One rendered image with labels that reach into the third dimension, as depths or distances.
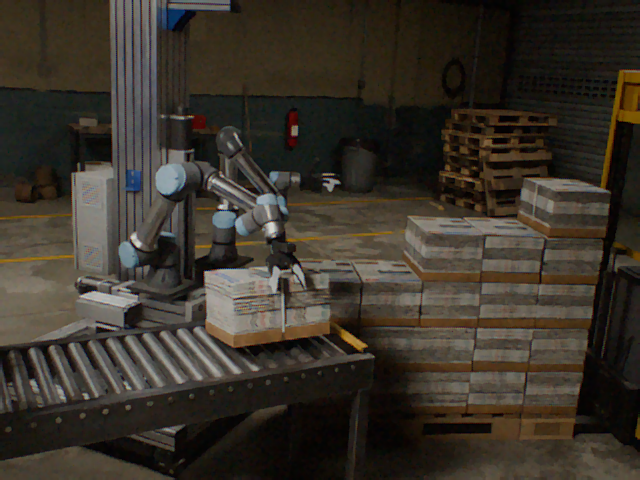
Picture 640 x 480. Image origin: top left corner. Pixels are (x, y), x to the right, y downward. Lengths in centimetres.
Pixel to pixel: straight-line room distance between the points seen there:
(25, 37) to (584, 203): 722
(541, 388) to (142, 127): 231
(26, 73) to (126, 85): 606
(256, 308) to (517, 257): 149
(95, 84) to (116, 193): 611
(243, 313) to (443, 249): 124
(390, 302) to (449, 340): 36
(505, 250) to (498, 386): 70
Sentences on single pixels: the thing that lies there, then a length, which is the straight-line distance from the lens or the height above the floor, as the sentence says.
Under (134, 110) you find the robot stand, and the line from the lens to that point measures 331.
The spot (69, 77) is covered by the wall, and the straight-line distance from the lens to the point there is 941.
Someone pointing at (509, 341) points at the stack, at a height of 53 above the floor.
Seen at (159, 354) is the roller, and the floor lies 80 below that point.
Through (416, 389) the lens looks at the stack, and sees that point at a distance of 356.
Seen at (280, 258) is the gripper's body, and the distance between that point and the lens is 242.
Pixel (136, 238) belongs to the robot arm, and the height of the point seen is 106.
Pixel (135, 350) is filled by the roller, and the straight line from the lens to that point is 256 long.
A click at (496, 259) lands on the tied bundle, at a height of 95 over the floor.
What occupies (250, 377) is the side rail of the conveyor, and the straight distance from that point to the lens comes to 233.
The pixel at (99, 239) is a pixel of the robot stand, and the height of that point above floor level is 94.
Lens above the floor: 179
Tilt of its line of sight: 14 degrees down
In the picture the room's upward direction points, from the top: 3 degrees clockwise
